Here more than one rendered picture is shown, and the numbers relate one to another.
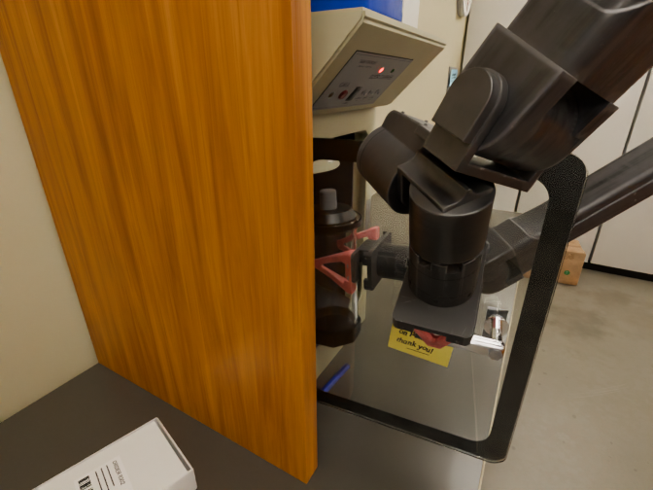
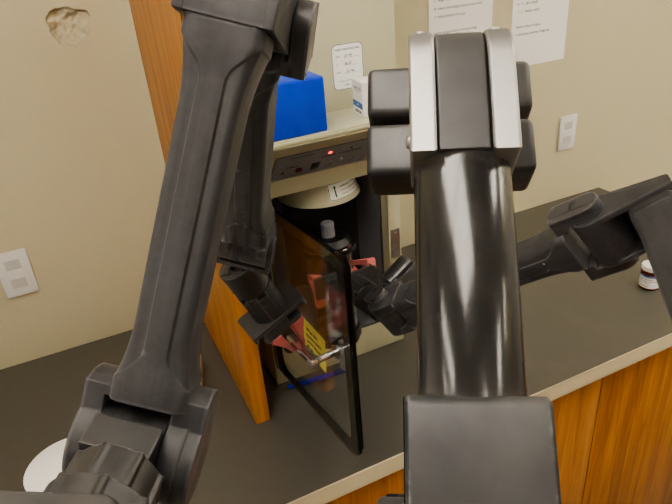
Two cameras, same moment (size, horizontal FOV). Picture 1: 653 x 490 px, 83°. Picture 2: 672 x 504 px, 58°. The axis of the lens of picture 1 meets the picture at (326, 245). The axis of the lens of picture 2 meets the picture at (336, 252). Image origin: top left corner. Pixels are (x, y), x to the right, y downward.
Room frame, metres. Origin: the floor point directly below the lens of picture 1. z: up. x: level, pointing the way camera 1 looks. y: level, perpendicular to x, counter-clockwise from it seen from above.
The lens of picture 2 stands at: (-0.28, -0.67, 1.80)
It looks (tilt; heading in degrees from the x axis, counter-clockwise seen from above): 28 degrees down; 37
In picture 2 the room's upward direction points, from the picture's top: 5 degrees counter-clockwise
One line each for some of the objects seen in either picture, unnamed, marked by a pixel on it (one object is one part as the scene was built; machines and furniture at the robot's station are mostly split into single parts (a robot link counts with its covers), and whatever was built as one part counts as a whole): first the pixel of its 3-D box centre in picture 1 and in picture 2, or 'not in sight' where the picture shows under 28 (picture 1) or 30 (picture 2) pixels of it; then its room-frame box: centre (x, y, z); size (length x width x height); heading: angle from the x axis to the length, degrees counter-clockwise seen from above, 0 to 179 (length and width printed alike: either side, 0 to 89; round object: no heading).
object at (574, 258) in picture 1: (549, 258); not in sight; (2.71, -1.82, 0.14); 0.41 x 0.33 x 0.29; 67
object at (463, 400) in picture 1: (400, 309); (306, 325); (0.38, -0.09, 1.19); 0.30 x 0.01 x 0.40; 66
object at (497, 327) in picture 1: (461, 331); (312, 347); (0.33, -0.15, 1.20); 0.10 x 0.05 x 0.03; 66
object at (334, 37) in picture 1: (372, 72); (337, 147); (0.56, -0.06, 1.46); 0.32 x 0.12 x 0.10; 150
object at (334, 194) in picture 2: not in sight; (317, 179); (0.65, 0.06, 1.34); 0.18 x 0.18 x 0.05
